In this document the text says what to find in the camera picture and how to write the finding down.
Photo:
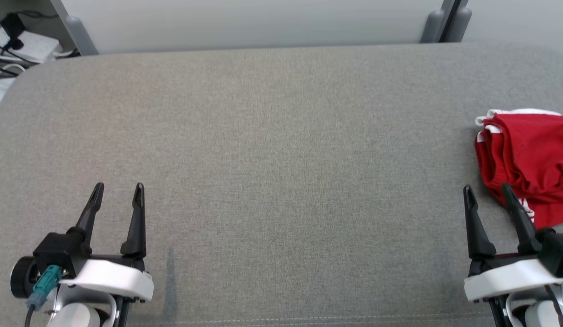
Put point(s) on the grey rounded partition foot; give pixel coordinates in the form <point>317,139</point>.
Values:
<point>431,28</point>
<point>460,25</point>

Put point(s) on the grey partition leg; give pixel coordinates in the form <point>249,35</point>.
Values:
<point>81,36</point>

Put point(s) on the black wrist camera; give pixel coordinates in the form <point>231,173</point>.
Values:
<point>558,250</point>
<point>54,252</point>

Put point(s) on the red white-trimmed shorts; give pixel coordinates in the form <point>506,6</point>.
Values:
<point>526,150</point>

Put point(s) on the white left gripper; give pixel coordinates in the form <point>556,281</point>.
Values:
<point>113,277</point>

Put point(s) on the black plug adapter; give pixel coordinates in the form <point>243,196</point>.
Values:
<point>12,27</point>

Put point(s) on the dark metal partition post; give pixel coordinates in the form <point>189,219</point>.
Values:
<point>453,11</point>

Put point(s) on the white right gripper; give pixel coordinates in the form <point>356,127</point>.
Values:
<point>504,277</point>

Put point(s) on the teal left camera connector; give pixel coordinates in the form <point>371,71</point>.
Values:
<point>46,281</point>

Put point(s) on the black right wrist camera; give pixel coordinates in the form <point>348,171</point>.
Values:
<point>558,250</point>

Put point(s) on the red white basketball jersey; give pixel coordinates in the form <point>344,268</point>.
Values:
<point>554,213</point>

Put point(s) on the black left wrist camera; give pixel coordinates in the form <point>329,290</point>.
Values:
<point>54,252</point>

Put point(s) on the white power strip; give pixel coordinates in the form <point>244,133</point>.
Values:
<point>36,45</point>

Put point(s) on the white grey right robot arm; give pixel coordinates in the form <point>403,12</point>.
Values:
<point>540,315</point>

